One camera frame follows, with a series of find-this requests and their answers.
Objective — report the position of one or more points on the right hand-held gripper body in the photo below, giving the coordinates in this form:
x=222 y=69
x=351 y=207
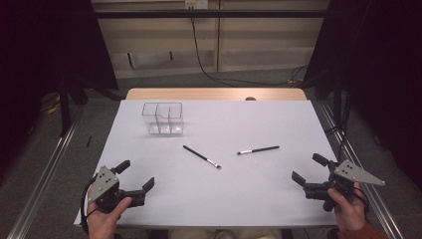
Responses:
x=355 y=174

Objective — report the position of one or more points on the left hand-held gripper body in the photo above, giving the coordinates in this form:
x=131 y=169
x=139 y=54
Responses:
x=104 y=182

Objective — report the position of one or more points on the black makeup brush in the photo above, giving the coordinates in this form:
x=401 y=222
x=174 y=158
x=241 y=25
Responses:
x=199 y=155
x=262 y=149

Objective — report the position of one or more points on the clear acrylic organizer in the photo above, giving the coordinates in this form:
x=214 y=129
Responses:
x=166 y=128

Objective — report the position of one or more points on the person's right hand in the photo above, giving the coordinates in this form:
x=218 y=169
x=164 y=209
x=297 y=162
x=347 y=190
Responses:
x=350 y=212

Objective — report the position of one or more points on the person's left hand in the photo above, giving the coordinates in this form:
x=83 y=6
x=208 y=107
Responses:
x=103 y=225

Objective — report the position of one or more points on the small black floor object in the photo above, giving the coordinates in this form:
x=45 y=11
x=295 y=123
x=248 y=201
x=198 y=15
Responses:
x=89 y=141

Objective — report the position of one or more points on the white table mat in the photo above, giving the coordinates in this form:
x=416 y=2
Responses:
x=232 y=192

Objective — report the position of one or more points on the black metal stand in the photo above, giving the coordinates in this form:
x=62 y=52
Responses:
x=64 y=113

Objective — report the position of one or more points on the dark table grommet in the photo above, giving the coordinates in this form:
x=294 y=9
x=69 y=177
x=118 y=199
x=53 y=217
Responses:
x=250 y=98

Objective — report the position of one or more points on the black curtain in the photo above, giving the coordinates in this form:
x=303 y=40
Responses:
x=381 y=49
x=49 y=40

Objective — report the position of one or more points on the black horizontal bar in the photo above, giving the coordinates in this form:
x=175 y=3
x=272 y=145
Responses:
x=232 y=14

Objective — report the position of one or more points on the aluminium rail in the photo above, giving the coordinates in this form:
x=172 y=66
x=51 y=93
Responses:
x=43 y=179
x=381 y=212

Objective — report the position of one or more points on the white wall outlet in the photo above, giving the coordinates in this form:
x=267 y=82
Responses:
x=200 y=4

